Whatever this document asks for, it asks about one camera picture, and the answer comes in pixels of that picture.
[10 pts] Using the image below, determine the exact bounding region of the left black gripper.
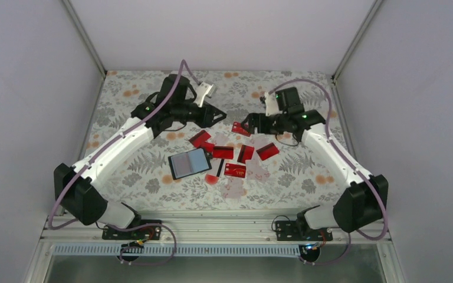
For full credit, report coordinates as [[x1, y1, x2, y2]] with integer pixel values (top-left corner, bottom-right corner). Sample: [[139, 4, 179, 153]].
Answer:
[[172, 101, 226, 129]]

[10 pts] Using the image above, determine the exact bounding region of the black leather card holder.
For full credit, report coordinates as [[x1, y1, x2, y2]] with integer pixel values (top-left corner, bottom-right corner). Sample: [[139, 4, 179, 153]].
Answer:
[[168, 148, 212, 180]]

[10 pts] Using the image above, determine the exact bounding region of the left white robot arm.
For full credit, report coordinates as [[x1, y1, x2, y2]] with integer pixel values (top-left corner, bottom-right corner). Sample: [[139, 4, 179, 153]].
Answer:
[[50, 102, 227, 239]]

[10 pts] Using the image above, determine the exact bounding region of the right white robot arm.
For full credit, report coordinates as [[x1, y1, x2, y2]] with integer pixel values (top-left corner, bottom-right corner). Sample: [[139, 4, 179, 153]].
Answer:
[[241, 110, 389, 240]]

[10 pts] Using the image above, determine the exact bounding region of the red VIP card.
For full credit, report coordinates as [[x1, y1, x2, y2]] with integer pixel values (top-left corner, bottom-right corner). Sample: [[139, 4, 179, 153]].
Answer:
[[231, 121, 251, 137]]

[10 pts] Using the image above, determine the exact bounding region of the red card left pair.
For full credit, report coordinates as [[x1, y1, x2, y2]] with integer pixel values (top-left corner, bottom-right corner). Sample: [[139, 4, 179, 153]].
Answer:
[[189, 130, 215, 153]]

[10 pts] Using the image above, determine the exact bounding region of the red card black stripe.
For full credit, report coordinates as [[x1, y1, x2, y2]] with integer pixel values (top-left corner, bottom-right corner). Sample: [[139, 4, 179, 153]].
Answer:
[[212, 146, 234, 160]]

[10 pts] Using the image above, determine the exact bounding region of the red chip card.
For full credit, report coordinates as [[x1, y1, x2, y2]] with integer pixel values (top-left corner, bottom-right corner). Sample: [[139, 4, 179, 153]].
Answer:
[[224, 163, 247, 178]]

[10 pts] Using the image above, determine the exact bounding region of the white floral card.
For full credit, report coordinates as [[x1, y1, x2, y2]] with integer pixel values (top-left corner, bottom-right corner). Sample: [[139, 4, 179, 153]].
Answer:
[[220, 159, 271, 199]]

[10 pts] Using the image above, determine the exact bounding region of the white card red circle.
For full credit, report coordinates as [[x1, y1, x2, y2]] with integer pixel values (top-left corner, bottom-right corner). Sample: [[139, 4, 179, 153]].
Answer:
[[205, 159, 225, 185]]

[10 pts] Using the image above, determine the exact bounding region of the floral patterned table mat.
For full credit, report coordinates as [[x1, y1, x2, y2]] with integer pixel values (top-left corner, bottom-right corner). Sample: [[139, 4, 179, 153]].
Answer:
[[99, 71, 344, 211]]

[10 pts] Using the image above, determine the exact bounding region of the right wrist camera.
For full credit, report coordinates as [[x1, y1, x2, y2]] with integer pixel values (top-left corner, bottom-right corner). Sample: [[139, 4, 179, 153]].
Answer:
[[260, 87, 304, 117]]

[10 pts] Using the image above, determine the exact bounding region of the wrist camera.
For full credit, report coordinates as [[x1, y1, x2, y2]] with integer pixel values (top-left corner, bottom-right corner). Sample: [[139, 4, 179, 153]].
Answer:
[[260, 87, 304, 117], [156, 74, 216, 108]]

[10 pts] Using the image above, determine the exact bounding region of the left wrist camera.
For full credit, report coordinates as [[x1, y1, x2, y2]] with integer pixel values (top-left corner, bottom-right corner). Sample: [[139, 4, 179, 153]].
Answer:
[[156, 74, 216, 108]]

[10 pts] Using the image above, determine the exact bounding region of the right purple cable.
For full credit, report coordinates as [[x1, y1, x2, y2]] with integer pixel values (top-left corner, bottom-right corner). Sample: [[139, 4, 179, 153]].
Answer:
[[267, 79, 390, 266]]

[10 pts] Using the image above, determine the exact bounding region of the purple cable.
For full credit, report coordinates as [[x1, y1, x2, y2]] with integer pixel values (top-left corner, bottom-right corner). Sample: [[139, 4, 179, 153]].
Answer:
[[47, 59, 202, 266], [267, 79, 390, 266]]

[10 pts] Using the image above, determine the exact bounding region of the aluminium rail frame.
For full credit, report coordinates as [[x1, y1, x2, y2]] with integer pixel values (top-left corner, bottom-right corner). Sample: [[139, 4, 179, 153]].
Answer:
[[41, 209, 383, 244]]

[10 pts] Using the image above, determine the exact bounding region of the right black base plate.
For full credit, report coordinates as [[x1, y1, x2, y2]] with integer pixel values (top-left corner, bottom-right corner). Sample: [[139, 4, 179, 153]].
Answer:
[[274, 220, 333, 242]]

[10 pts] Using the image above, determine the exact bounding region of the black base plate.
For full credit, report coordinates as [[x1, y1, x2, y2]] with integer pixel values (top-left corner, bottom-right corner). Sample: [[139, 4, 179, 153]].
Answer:
[[101, 219, 162, 241], [274, 220, 333, 242]]

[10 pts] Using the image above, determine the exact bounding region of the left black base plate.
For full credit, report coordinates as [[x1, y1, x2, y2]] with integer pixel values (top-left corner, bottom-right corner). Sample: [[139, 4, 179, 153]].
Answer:
[[101, 219, 162, 241]]

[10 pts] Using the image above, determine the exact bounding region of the grey slotted cable duct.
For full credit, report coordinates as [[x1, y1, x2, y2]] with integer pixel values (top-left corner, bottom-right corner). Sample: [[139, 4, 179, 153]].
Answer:
[[51, 243, 300, 258]]

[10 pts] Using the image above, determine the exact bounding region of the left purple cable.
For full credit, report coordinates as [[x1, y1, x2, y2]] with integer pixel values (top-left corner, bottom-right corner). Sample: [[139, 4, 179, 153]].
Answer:
[[47, 59, 202, 266]]

